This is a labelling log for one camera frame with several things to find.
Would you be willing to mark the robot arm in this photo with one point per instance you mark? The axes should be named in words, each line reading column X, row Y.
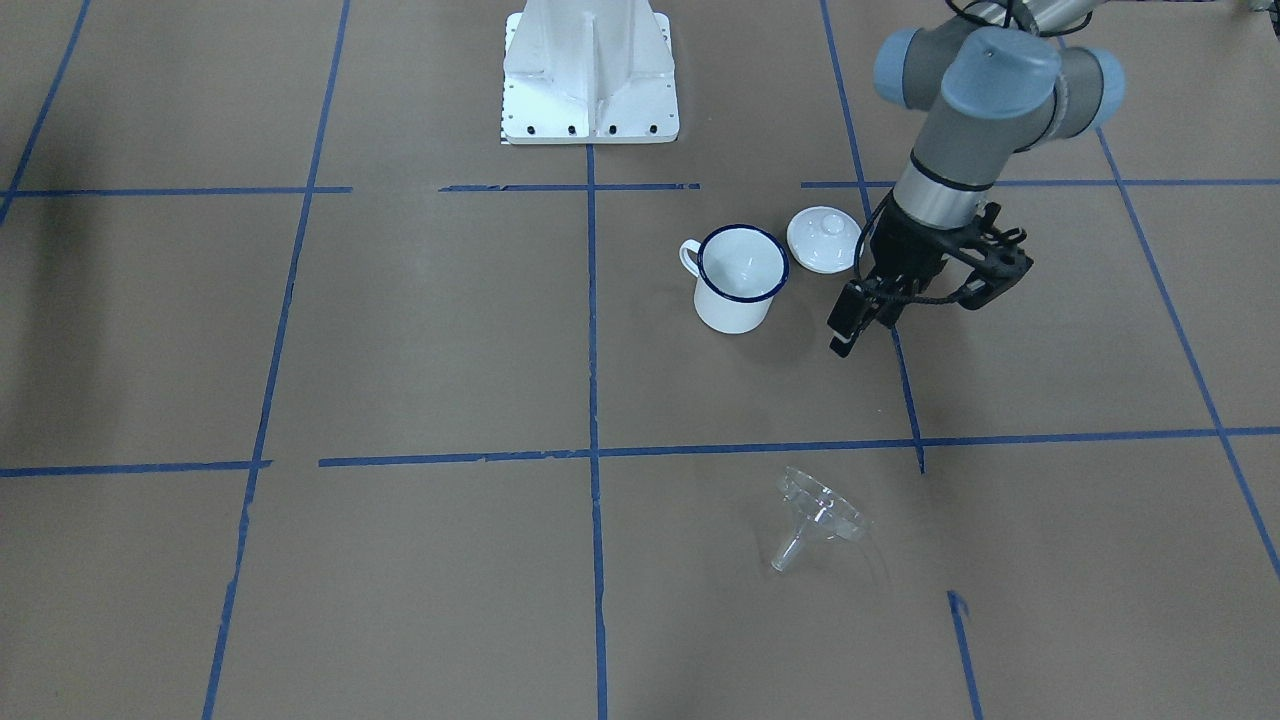
column 991, row 84

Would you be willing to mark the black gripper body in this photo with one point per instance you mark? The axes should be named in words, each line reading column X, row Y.
column 908, row 249

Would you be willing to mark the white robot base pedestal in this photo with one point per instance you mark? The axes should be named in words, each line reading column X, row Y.
column 580, row 72

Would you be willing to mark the white enamel mug blue rim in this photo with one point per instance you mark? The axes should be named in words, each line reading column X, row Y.
column 738, row 270

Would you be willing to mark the white ceramic lid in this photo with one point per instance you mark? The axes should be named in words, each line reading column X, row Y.
column 824, row 240

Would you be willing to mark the clear glass funnel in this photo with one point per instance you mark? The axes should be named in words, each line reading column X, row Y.
column 820, row 514

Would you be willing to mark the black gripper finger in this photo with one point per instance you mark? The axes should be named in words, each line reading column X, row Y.
column 852, row 312

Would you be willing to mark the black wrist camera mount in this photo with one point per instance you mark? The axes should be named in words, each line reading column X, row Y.
column 996, row 258

